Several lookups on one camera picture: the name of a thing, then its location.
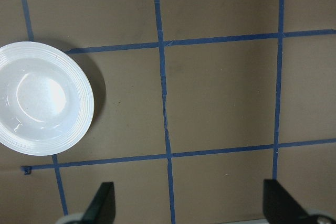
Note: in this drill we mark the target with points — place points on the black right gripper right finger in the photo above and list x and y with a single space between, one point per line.
280 207

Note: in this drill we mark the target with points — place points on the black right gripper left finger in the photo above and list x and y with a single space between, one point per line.
102 208

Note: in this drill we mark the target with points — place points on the white ceramic plate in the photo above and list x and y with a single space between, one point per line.
47 102

